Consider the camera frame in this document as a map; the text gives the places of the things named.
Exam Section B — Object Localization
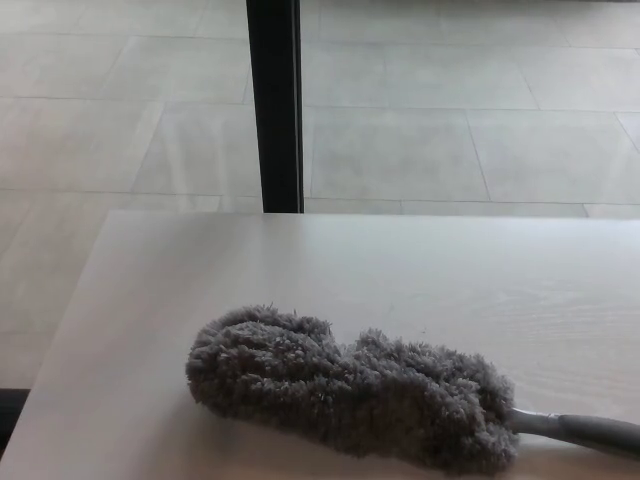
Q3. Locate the black vertical window frame post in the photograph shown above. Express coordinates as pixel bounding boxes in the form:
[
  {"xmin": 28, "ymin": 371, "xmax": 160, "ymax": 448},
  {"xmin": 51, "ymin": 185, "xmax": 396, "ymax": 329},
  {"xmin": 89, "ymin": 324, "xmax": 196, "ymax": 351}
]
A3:
[{"xmin": 245, "ymin": 0, "xmax": 306, "ymax": 215}]

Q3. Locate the grey fluffy microfibre duster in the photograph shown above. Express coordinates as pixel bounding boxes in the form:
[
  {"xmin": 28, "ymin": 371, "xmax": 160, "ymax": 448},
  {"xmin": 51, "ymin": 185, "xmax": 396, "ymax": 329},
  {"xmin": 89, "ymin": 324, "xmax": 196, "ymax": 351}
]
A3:
[{"xmin": 184, "ymin": 301, "xmax": 640, "ymax": 476}]

